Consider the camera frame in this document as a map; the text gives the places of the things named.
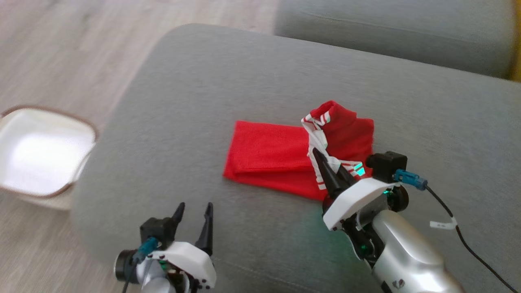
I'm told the large grey sofa ottoman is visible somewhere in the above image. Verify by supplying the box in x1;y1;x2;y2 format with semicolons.
71;23;521;293

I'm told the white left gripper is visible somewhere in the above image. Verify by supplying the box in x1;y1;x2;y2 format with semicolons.
148;202;217;292

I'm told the white laundry basket brown rim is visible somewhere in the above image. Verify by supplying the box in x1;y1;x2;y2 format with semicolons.
0;105;99;211

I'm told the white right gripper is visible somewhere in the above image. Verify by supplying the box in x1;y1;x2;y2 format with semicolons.
312;147;402;266

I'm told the red and white shirt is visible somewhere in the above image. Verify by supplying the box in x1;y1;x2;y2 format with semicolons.
223;100;375;201

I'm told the wide yellow sofa back cushion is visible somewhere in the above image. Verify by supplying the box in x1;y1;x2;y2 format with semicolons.
507;0;521;82

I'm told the left camera cable teal plug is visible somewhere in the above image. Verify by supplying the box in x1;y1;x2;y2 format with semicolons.
121;238;160;293

